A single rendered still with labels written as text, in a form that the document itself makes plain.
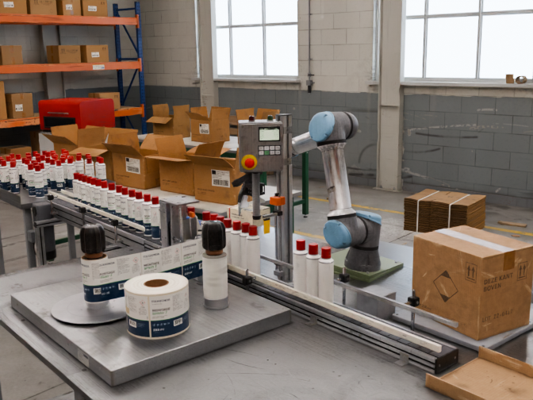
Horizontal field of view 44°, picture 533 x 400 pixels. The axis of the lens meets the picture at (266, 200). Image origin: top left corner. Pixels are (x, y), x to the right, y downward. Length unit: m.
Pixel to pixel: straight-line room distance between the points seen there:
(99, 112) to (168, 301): 6.01
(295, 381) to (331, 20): 7.30
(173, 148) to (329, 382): 3.15
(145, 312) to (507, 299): 1.13
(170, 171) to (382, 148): 4.31
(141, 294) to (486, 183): 6.28
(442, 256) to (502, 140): 5.66
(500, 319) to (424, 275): 0.28
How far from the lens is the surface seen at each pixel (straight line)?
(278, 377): 1.94
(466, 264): 2.13
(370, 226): 2.66
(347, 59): 8.72
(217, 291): 2.25
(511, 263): 2.20
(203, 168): 4.30
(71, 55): 9.98
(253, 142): 2.49
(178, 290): 2.06
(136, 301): 2.07
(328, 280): 2.25
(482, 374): 2.02
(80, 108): 7.73
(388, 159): 8.43
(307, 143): 2.85
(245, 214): 2.99
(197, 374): 1.97
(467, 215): 6.36
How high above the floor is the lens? 1.73
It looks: 13 degrees down
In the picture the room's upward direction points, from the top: 1 degrees counter-clockwise
